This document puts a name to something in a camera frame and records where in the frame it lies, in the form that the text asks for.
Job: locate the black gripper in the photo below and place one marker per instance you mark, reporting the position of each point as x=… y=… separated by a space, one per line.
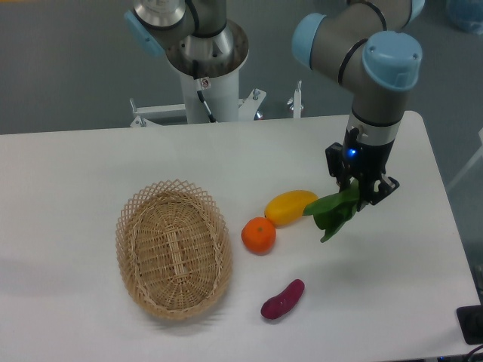
x=363 y=155

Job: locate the green leafy vegetable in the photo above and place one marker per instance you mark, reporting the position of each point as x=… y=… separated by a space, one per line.
x=331 y=212

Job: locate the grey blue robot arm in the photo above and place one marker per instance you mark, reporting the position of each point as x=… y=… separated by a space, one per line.
x=363 y=49

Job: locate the yellow mango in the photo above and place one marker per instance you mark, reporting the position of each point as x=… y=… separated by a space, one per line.
x=288 y=207

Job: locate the orange tangerine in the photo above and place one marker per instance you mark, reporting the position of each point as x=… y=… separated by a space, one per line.
x=259 y=235

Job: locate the purple sweet potato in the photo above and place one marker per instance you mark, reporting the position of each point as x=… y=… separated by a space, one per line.
x=279 y=305

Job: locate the black device at edge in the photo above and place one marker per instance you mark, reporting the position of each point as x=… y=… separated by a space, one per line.
x=470 y=320

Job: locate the blue object top right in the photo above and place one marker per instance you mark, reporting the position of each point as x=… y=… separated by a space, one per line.
x=466 y=15

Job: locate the woven wicker basket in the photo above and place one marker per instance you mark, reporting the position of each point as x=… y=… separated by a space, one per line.
x=173 y=250

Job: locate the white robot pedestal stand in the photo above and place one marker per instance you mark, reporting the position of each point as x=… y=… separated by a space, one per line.
x=208 y=69

